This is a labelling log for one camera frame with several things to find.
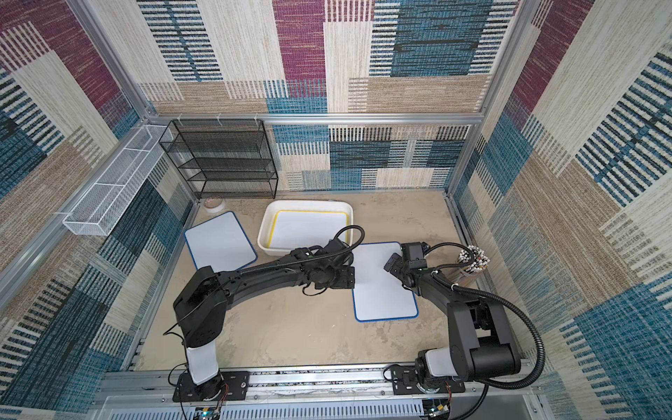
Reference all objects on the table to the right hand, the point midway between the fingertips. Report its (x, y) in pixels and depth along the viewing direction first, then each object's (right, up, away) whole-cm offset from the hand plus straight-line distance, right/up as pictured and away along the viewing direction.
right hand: (402, 273), depth 94 cm
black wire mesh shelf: (-69, +44, +15) cm, 83 cm away
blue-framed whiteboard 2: (-70, +9, +14) cm, 72 cm away
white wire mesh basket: (-87, +20, -24) cm, 93 cm away
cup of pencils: (+19, +7, -16) cm, 26 cm away
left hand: (-19, -1, -8) cm, 21 cm away
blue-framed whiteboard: (-9, -7, -2) cm, 11 cm away
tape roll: (-78, +26, +24) cm, 86 cm away
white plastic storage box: (-50, +21, +12) cm, 56 cm away
